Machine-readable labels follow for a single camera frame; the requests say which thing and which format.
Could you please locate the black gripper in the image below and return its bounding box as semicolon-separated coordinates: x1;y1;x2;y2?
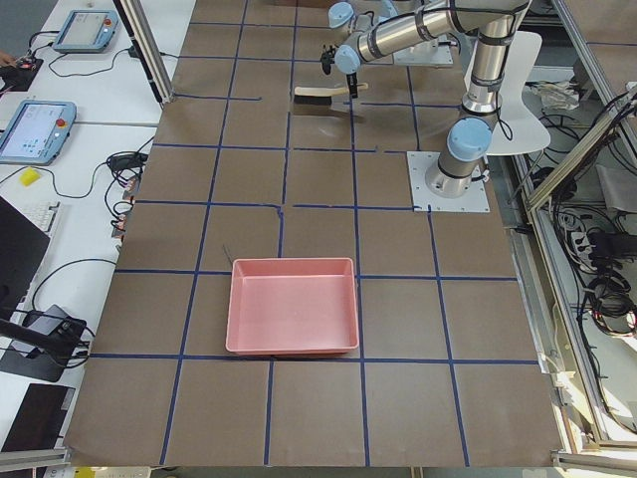
319;45;359;99

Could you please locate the beige hand brush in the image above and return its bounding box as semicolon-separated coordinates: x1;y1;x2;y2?
293;83;369;106

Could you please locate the pink plastic bin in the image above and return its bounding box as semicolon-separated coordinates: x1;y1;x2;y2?
225;258;359;356

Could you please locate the white plastic chair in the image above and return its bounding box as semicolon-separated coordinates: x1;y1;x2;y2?
487;31;550;156

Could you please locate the blue teach pendant far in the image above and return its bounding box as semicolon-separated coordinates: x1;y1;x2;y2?
52;10;118;54

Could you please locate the blue teach pendant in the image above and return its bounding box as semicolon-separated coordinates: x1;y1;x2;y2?
52;10;118;54
1;100;77;166

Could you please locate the blue teach pendant near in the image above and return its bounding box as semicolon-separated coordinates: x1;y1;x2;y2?
1;100;77;166

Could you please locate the yellow sponge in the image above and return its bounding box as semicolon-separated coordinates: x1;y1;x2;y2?
19;167;42;187

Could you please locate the white keyboard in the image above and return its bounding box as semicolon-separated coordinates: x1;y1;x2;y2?
21;201;62;237

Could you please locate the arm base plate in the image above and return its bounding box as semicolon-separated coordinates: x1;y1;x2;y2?
392;40;454;68
406;151;491;213

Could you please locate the aluminium frame post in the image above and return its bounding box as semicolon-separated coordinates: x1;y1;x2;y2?
113;0;174;106

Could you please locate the black camera stand base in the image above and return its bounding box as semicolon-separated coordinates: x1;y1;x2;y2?
1;306;95;382

